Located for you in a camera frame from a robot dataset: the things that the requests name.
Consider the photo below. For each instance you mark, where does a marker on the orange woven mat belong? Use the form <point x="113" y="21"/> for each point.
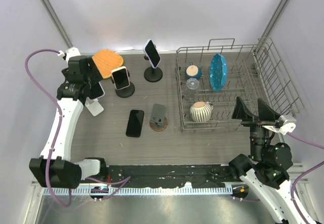
<point x="106" y="61"/>

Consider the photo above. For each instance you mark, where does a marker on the grey wire dish rack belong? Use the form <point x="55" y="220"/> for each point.
<point x="253" y="71"/>

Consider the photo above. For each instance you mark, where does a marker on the teal speckled plate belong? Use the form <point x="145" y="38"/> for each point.
<point x="218" y="72"/>

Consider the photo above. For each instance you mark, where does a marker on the striped ceramic mug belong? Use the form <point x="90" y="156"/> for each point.
<point x="201" y="111"/>

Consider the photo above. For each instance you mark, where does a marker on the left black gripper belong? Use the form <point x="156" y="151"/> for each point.
<point x="95" y="76"/>

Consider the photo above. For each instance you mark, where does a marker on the white case phone on pole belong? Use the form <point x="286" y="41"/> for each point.
<point x="152" y="54"/>

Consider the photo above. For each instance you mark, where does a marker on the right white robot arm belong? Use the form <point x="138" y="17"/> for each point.
<point x="265" y="170"/>

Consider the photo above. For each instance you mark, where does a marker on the black round base stand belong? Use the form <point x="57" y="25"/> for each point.
<point x="126" y="92"/>

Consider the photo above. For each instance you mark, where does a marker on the pink case phone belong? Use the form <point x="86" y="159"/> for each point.
<point x="120" y="78"/>

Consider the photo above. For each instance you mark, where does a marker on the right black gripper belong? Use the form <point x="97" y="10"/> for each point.
<point x="266" y="115"/>

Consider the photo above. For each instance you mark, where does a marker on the lavender case phone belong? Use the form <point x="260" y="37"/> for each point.
<point x="100" y="90"/>

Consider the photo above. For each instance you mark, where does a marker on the white cable duct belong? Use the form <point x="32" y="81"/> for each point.
<point x="185" y="190"/>

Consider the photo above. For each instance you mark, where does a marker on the black tall pole stand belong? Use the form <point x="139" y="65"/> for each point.
<point x="152" y="74"/>

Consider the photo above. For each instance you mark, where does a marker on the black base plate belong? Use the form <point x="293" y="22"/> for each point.
<point x="170" y="176"/>

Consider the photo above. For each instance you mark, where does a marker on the blue mug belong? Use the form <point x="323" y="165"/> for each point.
<point x="193" y="71"/>

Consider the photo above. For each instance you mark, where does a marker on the grey stand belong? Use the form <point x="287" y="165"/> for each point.
<point x="158" y="120"/>

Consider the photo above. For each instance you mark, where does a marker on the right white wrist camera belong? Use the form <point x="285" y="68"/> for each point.
<point x="285" y="124"/>

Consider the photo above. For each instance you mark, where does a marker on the black phone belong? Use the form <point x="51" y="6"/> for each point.
<point x="135" y="122"/>

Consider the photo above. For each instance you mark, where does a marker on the clear glass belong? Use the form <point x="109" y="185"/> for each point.
<point x="191" y="88"/>

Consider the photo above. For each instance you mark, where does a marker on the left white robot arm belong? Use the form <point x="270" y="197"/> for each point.
<point x="53" y="167"/>

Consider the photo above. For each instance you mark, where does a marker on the white phone stand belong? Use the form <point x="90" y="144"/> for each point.
<point x="94" y="107"/>

